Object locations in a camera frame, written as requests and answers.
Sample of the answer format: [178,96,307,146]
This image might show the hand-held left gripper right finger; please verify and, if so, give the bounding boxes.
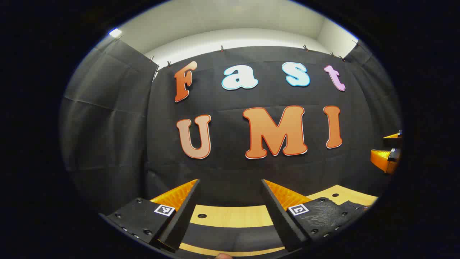
[261,179,377,253]

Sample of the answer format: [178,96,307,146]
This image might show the dark denim jeans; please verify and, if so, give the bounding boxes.
[180,222,287,252]

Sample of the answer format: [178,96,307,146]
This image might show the black backdrop cloth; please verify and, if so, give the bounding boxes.
[59,36,403,216]

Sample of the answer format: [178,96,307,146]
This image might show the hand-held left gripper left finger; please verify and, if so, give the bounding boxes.
[99,179,201,252]

